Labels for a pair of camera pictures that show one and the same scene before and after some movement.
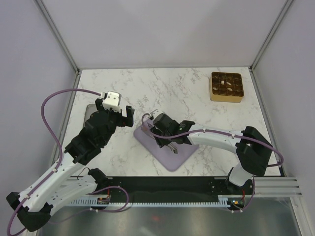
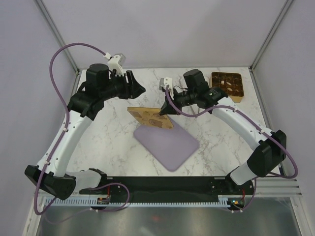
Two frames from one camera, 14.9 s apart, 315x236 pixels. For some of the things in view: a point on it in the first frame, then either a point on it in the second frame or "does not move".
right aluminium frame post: (286, 6) does not move
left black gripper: (124, 121) to (128, 87)
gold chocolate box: (226, 87) does not move
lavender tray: (165, 155) does not move
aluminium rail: (277, 187) does not move
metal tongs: (169, 145) to (195, 108)
